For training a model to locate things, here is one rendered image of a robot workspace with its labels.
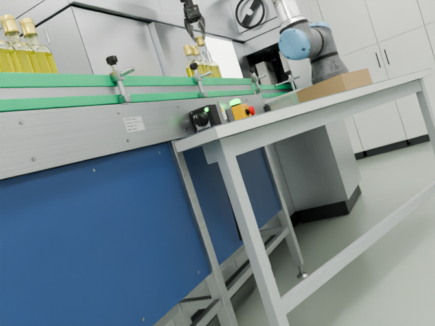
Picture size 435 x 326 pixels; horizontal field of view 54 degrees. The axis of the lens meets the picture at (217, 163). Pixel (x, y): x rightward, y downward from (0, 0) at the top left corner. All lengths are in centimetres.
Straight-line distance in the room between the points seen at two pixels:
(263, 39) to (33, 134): 228
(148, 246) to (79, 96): 41
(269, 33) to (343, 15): 279
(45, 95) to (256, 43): 219
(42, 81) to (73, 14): 70
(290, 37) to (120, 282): 109
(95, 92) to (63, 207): 33
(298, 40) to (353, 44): 401
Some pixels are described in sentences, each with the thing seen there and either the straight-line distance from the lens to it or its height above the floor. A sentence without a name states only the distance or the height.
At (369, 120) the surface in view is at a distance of 563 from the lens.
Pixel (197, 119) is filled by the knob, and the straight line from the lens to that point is 138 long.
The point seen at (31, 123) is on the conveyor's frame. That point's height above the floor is 85.
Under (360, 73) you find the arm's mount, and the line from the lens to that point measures 185.
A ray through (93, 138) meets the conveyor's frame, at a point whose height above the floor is 80.
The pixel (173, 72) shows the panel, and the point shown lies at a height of 108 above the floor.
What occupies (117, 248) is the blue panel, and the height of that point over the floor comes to 54.
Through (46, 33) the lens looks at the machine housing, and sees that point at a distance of 177.
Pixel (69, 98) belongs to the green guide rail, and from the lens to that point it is 105.
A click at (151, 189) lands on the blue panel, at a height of 64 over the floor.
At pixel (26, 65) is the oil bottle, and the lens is 117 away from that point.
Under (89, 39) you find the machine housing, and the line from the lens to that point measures 168.
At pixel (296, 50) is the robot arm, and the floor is 95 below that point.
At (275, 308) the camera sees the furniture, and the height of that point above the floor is 20.
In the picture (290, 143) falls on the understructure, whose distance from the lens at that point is 297.
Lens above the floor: 69
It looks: 2 degrees down
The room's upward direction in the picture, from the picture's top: 18 degrees counter-clockwise
